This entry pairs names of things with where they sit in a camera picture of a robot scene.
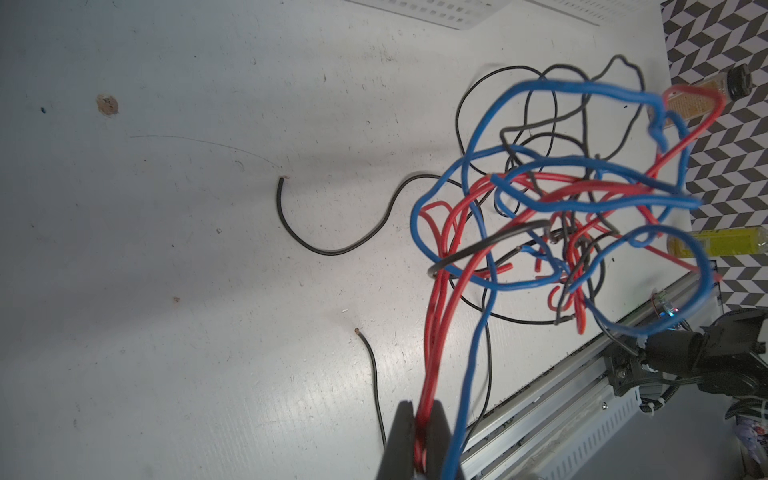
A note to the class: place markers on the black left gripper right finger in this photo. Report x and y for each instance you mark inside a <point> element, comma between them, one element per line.
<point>438,439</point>

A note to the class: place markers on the white plastic basket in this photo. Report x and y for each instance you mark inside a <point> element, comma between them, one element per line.
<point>597,12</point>
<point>453,14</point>

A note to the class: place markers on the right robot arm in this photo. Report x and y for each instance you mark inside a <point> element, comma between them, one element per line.
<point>728,357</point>

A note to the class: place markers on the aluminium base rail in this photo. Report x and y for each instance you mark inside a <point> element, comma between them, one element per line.
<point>559,421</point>

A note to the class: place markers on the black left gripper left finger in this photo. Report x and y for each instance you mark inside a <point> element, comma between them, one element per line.
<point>398,459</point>

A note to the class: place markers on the white plastic basket right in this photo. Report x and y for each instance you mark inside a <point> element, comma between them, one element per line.
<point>597,12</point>

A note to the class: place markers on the brown spice bottle black cap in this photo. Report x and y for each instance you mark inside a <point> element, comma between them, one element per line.
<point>692,101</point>

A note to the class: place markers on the white plastic basket middle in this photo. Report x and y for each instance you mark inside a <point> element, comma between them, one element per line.
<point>453,14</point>

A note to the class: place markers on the yellow liquid bottle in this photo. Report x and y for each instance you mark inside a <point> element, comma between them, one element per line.
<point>721,242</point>

